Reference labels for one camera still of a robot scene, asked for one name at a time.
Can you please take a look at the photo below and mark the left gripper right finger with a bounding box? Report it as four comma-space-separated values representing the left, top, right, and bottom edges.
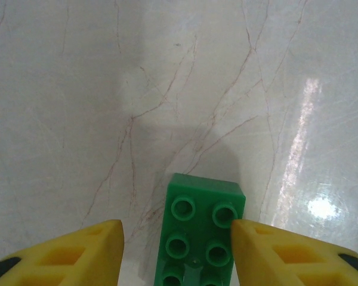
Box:
231, 219, 358, 286

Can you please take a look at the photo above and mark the long green lego brick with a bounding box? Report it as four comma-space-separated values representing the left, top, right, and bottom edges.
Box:
154, 173, 246, 286

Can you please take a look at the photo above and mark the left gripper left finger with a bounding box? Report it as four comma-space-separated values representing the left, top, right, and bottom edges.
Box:
0, 219, 125, 286

